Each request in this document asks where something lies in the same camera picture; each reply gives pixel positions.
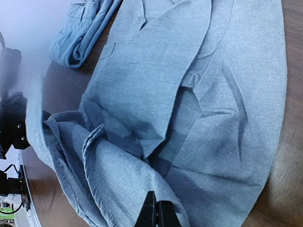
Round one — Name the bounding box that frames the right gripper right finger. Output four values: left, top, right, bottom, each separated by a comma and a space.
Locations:
158, 201, 180, 227

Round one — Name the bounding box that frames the light blue denim skirt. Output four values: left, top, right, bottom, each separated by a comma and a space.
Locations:
49, 0, 121, 69

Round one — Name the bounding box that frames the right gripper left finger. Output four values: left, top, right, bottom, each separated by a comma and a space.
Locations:
134, 191, 157, 227

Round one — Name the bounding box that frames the aluminium front rail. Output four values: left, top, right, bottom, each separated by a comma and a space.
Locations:
15, 150, 42, 227

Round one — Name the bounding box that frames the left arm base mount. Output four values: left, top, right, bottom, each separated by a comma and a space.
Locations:
0, 164, 26, 213

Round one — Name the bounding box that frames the green sign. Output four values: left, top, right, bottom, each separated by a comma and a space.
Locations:
0, 207, 13, 217

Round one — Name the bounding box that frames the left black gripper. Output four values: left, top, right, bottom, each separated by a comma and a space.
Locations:
0, 48, 52, 159

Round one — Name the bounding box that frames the grey shirt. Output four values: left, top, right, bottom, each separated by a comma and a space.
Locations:
26, 0, 287, 227

